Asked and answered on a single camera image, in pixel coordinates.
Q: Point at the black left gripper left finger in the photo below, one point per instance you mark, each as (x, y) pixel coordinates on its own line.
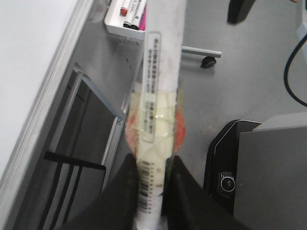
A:
(116, 206)

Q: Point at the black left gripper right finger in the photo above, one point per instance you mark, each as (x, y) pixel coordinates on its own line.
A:
(188, 207)

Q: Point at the red round magnet taped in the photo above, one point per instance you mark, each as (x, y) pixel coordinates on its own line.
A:
(131, 132)

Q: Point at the white black-tip whiteboard marker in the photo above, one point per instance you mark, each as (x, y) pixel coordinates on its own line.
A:
(165, 21)

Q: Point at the grey robot base box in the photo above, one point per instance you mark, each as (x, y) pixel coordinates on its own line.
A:
(271, 177)

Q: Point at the whiteboard stand leg with caster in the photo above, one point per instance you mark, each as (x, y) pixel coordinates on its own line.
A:
(210, 56)

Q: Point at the dark grey cabinet panel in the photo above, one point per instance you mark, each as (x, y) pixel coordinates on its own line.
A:
(86, 123)

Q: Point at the pink eraser in tray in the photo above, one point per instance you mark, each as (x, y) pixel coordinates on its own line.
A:
(143, 21)

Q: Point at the white plastic marker tray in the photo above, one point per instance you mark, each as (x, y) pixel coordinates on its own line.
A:
(114, 22)

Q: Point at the red-capped marker in tray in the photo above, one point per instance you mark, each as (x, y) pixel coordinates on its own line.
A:
(124, 7)

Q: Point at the black object top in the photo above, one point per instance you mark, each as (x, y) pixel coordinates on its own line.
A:
(238, 10)

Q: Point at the black-capped marker lower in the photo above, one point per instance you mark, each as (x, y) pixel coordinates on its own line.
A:
(137, 16)

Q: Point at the black camera housing with lens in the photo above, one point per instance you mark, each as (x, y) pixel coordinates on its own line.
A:
(221, 163)

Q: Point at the white whiteboard with frame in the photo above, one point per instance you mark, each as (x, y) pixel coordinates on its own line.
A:
(30, 33)

